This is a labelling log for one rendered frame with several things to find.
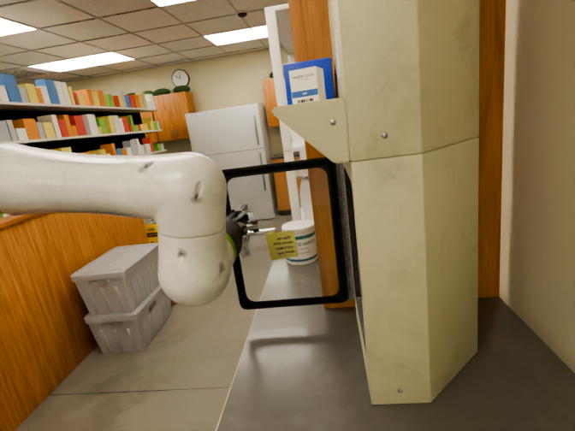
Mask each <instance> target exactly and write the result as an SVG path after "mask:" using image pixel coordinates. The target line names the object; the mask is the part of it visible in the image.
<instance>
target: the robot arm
mask: <svg viewBox="0 0 575 431"><path fill-rule="evenodd" d="M226 203H227V182H226V179H225V176H224V174H223V172H222V170H221V169H220V168H219V166H218V165H217V164H216V163H215V162H214V161H212V160H211V159H210V158H209V157H207V156H204V155H202V154H199V153H196V152H180V153H171V154H161V155H147V156H107V155H90V154H79V153H70V152H62V151H51V150H46V149H40V148H36V147H31V146H26V145H19V144H16V143H6V144H0V214H8V215H10V216H23V215H33V214H48V213H87V214H101V215H113V216H127V217H134V218H138V217H142V218H147V219H152V220H154V221H155V222H156V224H157V236H158V272H157V274H158V280H159V283H160V286H161V288H162V289H163V291H164V293H165V294H166V295H167V296H168V297H169V298H170V299H171V300H173V301H174V302H176V303H177V304H181V305H184V306H189V307H197V306H201V305H205V304H208V303H210V302H212V301H213V300H215V299H216V298H218V297H219V296H220V295H221V294H222V292H223V291H224V289H225V288H226V286H227V284H228V281H229V277H230V269H231V267H232V266H233V264H234V262H235V260H236V258H237V257H238V256H239V254H240V251H241V249H242V239H243V236H244V235H246V234H247V231H249V230H250V232H255V233H256V232H258V231H259V230H258V220H256V219H254V216H253V212H252V211H249V210H248V207H247V204H242V205H241V206H240V207H239V208H238V209H237V210H236V211H235V210H230V215H228V214H226ZM247 221H248V222H247ZM246 224H247V225H246Z"/></svg>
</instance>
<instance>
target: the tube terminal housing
mask: <svg viewBox="0 0 575 431"><path fill-rule="evenodd" d="M479 7H480V0H329V28H330V37H331V46H332V56H333V65H334V75H335V93H336V98H338V97H343V99H346V107H347V126H348V137H349V147H350V157H351V160H350V161H349V162H344V163H343V173H344V167H345V169H346V171H347V174H348V176H349V178H350V181H351V183H352V190H353V208H354V218H355V228H356V238H357V248H358V259H359V268H360V279H361V288H362V307H363V318H364V327H365V345H364V340H363V335H362V331H361V326H360V321H359V313H358V308H357V303H356V296H355V307H356V316H357V321H358V326H359V335H360V340H361V345H362V351H363V356H364V361H365V370H366V375H367V380H368V385H369V390H370V399H371V403H372V404H412V403H431V402H432V401H433V399H434V398H435V397H436V396H437V395H438V394H439V393H440V392H441V391H442V389H443V388H444V387H445V386H446V385H447V384H448V383H449V382H450V381H451V380H452V379H453V378H454V377H455V376H456V375H457V374H458V373H459V372H460V370H461V369H462V368H463V367H464V366H465V365H466V364H467V363H468V362H469V361H470V359H471V358H472V357H473V356H474V355H475V354H476V353H477V301H478V165H479V138H478V136H479ZM335 27H336V32H337V42H338V52H339V62H340V71H341V78H340V80H339V75H338V65H337V55H336V46H335ZM365 347H366V354H365ZM366 357H367V358H366Z"/></svg>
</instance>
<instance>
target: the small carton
mask: <svg viewBox="0 0 575 431"><path fill-rule="evenodd" d="M289 79H290V86H291V92H292V100H293V104H297V103H308V102H314V101H320V100H326V94H325V85H324V77H323V69H322V68H319V67H316V66H315V67H310V68H302V69H297V70H293V71H289Z"/></svg>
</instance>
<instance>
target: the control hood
mask: <svg viewBox="0 0 575 431"><path fill-rule="evenodd" d="M273 108H274V109H273V110H272V112H273V113H274V116H275V117H276V118H278V119H279V120H280V121H282V122H283V123H284V124H286V125H287V126H288V127H290V128H291V129H292V130H293V131H295V132H296V133H297V134H298V135H299V136H300V137H301V138H303V139H304V140H305V141H307V142H308V143H309V144H310V145H312V146H313V147H314V148H316V149H317V150H318V151H320V152H321V153H322V154H324V155H325V156H326V157H327V158H328V159H329V160H330V161H332V162H336V163H344V162H349V161H350V160H351V157H350V147H349V137H348V126H347V107H346V99H343V97H338V98H332V99H326V100H320V101H314V102H308V103H297V104H290V105H284V106H278V107H273Z"/></svg>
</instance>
